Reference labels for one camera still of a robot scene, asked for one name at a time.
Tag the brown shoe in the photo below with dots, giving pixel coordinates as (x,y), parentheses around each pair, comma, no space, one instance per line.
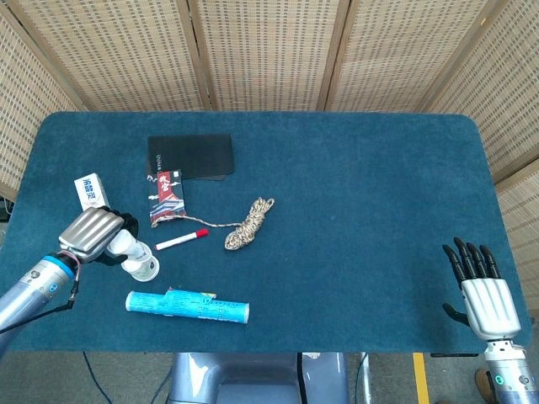
(484,385)

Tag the white marker red cap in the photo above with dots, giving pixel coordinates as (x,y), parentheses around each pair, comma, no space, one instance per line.
(177,241)

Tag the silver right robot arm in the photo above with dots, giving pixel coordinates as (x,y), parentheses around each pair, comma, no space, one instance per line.
(509,374)

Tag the white blue small box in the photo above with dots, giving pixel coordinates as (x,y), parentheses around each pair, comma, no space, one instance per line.
(90,191)

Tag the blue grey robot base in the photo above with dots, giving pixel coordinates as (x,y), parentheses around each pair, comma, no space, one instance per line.
(252,379)

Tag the woven folding screen panel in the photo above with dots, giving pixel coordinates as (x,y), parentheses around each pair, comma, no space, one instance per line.
(25,105)
(126,50)
(513,105)
(269,50)
(404,50)

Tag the white paper cup green leaves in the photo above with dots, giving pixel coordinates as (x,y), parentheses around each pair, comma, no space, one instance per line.
(145,274)

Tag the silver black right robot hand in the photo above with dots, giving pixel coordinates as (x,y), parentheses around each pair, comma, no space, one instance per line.
(490,307)

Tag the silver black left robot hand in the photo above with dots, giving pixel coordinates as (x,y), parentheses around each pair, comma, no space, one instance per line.
(88,231)

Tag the dark blue table cloth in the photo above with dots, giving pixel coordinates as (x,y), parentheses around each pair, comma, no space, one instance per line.
(379,210)

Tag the dark red printed card box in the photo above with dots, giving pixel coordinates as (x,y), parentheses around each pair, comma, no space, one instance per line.
(166,202)

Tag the black flat notebook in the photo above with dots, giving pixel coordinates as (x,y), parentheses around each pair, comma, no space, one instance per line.
(193,155)

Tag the light blue cardboard tube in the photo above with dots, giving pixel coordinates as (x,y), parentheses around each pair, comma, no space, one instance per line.
(185,307)

